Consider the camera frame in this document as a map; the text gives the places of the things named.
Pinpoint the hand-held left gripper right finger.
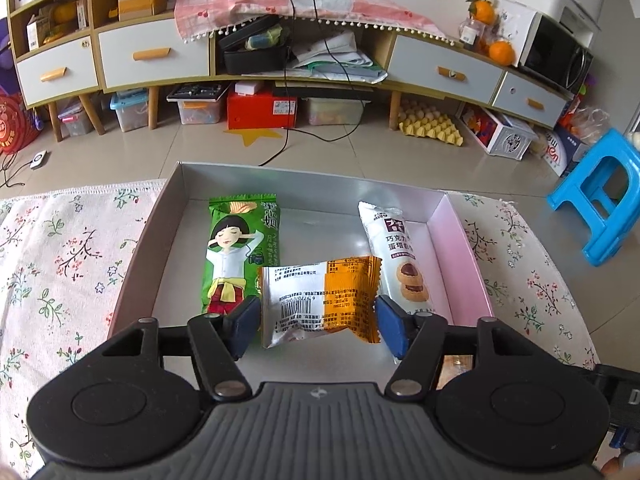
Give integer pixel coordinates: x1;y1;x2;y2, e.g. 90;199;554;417
375;294;543;403

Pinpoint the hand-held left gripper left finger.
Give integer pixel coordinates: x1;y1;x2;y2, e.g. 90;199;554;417
102;296;262;403

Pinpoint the silver and orange snack packet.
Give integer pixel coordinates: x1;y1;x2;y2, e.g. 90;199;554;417
257;256;383;350

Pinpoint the pink cardboard box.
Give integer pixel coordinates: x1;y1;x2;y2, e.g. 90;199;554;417
107;161;493;361

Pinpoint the green snack packet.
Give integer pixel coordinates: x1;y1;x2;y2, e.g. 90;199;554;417
201;192;283;316

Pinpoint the white cookie packet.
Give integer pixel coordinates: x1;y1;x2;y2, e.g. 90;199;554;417
357;201;432;313

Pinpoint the yellow star floor sticker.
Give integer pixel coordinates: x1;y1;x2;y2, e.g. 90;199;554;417
223;127;283;148

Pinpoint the floral tablecloth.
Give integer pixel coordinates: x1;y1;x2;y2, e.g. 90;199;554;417
0;178;601;480

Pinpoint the blue plastic stool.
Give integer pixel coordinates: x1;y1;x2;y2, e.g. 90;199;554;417
546;129;640;267

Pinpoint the yellow egg tray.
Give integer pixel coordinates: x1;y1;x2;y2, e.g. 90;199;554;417
397;99;463;147

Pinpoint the red cardboard box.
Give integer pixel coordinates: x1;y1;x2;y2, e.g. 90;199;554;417
227;91;298;130

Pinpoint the white toy crate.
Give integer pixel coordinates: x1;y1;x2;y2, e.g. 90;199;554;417
457;102;538;161

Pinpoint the clear bin black lid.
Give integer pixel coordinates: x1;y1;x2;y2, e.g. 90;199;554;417
167;84;226;125

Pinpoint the blue and white box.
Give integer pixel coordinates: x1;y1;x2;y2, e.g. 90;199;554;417
532;127;591;176

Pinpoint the clear bin blue lid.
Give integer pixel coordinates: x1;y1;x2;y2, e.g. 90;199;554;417
110;89;150;132

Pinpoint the small clear plastic bin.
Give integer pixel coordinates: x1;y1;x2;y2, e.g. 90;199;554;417
57;102;96;137

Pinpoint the black case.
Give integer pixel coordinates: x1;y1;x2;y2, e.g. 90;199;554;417
218;14;293;75

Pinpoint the pile of papers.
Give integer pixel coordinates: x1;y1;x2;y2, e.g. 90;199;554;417
292;30;388;83

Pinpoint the clear plastic bag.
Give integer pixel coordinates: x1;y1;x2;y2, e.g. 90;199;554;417
560;105;613;146

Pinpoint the long wooden cabinet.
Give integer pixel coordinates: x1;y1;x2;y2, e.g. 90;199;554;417
7;0;596;143

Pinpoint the orange fruit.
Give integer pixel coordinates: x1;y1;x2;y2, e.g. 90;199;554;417
467;0;496;23
487;40;516;66

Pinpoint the glass bottle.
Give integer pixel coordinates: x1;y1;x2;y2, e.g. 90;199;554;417
460;17;483;46

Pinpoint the red printed bag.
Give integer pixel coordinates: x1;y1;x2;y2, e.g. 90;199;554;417
0;92;41;156

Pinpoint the black and white microwave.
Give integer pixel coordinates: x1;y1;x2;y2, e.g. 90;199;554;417
517;12;595;96

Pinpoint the pink checked cloth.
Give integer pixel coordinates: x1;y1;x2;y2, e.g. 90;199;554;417
174;0;448;43

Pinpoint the orange cardboard box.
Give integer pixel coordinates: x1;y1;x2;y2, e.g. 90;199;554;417
117;0;168;21

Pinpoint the purple object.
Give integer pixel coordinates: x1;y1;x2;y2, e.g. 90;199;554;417
0;15;21;96

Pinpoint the black cable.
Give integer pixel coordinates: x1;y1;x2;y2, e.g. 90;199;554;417
257;0;296;167
287;0;373;133

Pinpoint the white drawer orange handle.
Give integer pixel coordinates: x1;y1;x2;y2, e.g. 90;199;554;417
97;19;211;90
15;37;98;93
492;72;568;128
389;35;503;106

